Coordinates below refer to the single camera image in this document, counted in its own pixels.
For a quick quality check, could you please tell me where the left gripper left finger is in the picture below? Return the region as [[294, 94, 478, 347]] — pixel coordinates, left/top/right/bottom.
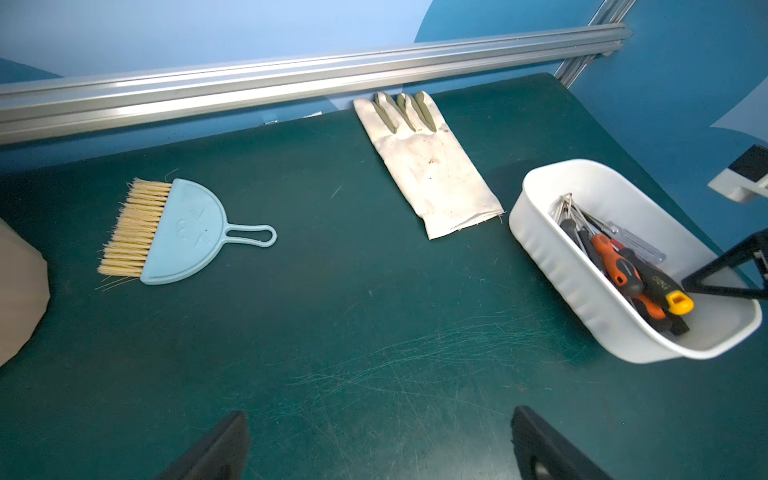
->
[[156, 411, 251, 480]]

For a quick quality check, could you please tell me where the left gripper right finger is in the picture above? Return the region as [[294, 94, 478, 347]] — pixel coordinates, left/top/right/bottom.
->
[[511, 405, 611, 480]]

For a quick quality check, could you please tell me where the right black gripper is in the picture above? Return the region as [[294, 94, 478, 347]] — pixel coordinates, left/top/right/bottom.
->
[[682, 144, 767, 300]]

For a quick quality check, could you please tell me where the black yellow screwdriver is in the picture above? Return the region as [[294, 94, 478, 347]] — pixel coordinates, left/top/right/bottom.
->
[[563, 197, 695, 317]]

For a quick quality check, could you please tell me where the white plastic storage box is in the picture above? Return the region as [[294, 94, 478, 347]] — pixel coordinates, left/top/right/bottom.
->
[[509, 159, 763, 364]]

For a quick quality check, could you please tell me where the orange black screwdriver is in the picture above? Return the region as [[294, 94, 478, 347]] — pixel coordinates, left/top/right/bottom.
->
[[557, 194, 674, 332]]

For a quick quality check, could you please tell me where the tan flower pot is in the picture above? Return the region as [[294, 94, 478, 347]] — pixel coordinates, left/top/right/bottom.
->
[[1, 220, 50, 365]]

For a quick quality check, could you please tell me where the beige work glove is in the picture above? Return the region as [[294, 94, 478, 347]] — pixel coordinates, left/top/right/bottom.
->
[[353, 91, 503, 240]]

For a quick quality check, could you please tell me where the clear handle screwdriver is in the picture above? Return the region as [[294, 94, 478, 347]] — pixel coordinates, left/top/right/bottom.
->
[[581, 210, 667, 265]]

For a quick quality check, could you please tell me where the right aluminium frame post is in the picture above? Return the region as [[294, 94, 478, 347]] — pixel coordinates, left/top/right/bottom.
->
[[554, 0, 636, 89]]

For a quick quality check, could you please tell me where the horizontal aluminium frame rail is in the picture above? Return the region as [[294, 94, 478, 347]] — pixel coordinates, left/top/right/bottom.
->
[[0, 22, 634, 146]]

